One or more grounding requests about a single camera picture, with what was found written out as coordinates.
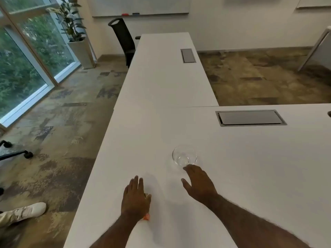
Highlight white desk with grey panel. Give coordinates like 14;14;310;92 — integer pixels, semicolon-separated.
297;25;331;73

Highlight large window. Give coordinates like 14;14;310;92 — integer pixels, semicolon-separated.
0;0;82;128

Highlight green potted plant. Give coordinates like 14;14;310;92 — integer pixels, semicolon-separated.
46;0;87;42

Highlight person's left hand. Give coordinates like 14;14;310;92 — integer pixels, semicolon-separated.
121;175;152;220

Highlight wall whiteboard with tray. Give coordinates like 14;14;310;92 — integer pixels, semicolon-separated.
88;0;191;18

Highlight clear glass bowl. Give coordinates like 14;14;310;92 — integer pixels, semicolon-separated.
172;145;198;168

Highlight black chair castor base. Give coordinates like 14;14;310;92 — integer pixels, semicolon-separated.
0;140;34;162

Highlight large grey desk cable hatch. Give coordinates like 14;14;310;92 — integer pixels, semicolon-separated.
215;110;288;127

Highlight pile of candy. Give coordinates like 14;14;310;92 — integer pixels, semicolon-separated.
141;193;152;221

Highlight person's right forearm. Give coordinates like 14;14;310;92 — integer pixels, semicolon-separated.
205;193;312;248

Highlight person's left forearm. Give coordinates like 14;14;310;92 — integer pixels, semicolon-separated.
89;213;147;248

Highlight small wall whiteboard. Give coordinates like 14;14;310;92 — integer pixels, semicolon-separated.
296;0;331;10

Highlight small grey desk cable hatch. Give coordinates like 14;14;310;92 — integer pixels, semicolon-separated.
180;48;197;64

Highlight person's right hand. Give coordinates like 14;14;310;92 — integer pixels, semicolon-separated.
181;164;219;205

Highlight black office chair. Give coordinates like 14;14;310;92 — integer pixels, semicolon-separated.
108;18;141;69

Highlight white sneaker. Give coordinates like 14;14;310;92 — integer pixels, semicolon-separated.
0;202;47;228

